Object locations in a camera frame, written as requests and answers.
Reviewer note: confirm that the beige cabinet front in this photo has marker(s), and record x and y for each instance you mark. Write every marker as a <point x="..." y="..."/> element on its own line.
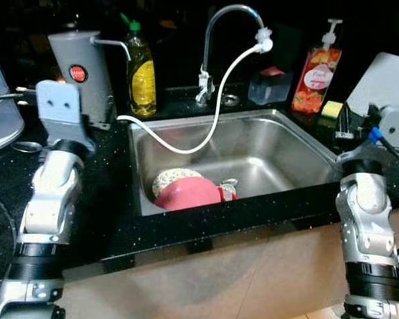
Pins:
<point x="253" y="272"/>

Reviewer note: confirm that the chrome gooseneck faucet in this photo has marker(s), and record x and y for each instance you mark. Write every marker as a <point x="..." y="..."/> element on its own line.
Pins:
<point x="209" y="46"/>

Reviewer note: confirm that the stainless steel sink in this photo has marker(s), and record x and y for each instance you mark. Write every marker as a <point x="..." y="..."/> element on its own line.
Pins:
<point x="266" y="153"/>

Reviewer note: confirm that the pink plate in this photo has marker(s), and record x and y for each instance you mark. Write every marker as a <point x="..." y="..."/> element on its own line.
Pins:
<point x="186" y="195"/>

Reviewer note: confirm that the yellow sponge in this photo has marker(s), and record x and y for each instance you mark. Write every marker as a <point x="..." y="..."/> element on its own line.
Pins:
<point x="331" y="109"/>

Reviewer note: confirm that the white round appliance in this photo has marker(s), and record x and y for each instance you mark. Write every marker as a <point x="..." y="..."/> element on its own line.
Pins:
<point x="0" y="113"/>

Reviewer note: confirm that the red and white cup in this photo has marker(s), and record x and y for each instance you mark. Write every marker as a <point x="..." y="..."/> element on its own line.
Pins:
<point x="227" y="191"/>

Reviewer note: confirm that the grey cylindrical water filter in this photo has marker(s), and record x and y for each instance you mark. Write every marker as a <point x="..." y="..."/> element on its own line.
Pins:
<point x="86" y="80"/>

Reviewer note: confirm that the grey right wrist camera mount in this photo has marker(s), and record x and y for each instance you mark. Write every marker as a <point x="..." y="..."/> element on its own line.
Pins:
<point x="396" y="126"/>

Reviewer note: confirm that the floral patterned plate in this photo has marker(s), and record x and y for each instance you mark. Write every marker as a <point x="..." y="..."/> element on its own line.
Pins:
<point x="173" y="176"/>

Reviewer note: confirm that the clear plastic sponge holder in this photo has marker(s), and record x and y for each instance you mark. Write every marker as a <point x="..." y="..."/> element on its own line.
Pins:
<point x="269" y="88"/>

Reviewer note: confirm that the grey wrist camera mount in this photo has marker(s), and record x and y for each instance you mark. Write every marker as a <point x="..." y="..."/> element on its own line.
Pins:
<point x="58" y="106"/>
<point x="396" y="126"/>

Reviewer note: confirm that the yellow dish soap bottle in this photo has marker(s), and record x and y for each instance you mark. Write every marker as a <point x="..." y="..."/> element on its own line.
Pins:
<point x="143" y="80"/>

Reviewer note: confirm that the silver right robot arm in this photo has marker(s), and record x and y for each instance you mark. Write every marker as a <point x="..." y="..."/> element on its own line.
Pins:
<point x="366" y="219"/>

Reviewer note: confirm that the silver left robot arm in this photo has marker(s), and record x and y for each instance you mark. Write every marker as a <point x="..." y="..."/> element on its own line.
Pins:
<point x="50" y="199"/>

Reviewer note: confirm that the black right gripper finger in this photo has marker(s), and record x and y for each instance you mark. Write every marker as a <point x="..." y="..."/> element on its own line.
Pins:
<point x="344" y="123"/>

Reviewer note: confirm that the red hand soap pump bottle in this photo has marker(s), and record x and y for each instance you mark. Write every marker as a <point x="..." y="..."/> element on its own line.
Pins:
<point x="312" y="80"/>

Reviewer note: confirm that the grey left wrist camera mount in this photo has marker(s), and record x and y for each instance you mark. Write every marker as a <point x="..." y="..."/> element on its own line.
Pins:
<point x="58" y="106"/>

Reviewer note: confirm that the white cutting board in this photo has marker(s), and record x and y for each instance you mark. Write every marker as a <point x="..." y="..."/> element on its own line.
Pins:
<point x="386" y="80"/>

